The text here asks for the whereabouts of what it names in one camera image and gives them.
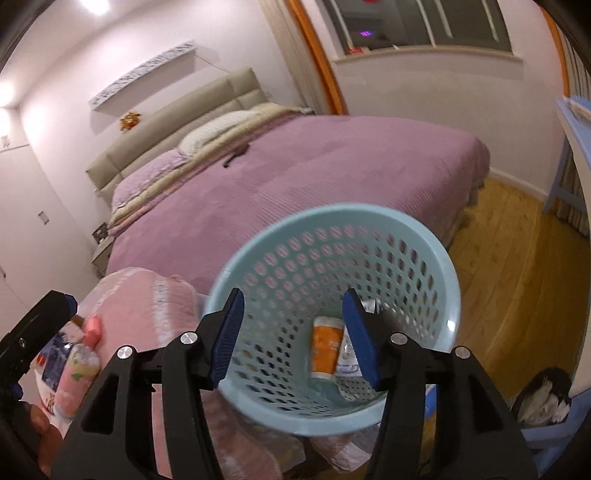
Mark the small photo frame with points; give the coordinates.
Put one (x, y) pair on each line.
(100, 232)

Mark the blue plastic object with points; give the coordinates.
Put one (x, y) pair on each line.
(429, 400)

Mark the pink patchwork quilt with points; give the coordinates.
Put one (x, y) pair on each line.
(138, 300)

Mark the round ceiling light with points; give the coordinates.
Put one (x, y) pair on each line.
(94, 4)

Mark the blue desk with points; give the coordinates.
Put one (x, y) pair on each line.
(561, 175)

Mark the white window sill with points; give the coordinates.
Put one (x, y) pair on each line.
(425, 55)

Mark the bed with purple cover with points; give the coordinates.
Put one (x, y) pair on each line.
(323, 175)

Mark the person's left hand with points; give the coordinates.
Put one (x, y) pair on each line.
(42, 438)

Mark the pink small bottle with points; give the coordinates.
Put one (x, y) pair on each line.
(92, 331)

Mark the orange plush toy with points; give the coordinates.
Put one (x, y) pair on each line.
(129, 121)

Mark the pink soft pouch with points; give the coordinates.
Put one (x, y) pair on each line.
(76, 378)

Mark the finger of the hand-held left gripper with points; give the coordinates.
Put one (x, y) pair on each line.
(11, 385)
(46, 314)

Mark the white packet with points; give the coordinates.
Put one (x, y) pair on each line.
(347, 364)

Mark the orange white bottle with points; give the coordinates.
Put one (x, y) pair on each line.
(325, 346)

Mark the purple pillow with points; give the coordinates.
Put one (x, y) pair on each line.
(147, 175)

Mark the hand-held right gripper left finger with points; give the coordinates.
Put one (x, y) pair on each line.
(226, 341)

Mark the white dotted pillow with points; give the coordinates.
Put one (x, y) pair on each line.
(212, 129)

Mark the beige nightstand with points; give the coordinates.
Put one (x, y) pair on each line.
(102, 256)

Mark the flat box on desk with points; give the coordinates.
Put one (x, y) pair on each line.
(579, 107)

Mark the beige folded blanket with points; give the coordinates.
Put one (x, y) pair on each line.
(203, 159)

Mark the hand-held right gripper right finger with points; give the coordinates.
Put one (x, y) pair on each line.
(362, 341)

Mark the dark hairbrush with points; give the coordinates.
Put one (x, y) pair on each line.
(235, 155)

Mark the white wall socket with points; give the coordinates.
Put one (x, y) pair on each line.
(43, 217)

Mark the light blue plastic basket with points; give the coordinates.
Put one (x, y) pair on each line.
(286, 258)

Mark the grey framed window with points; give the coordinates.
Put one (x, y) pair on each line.
(392, 23)

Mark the blue printed packet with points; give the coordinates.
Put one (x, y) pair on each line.
(54, 357)

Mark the beige padded headboard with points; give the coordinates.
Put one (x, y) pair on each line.
(152, 134)

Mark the white patterned wall shelf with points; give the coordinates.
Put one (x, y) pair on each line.
(138, 74)

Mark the black bin with white tissues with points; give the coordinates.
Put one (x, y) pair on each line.
(545, 397)

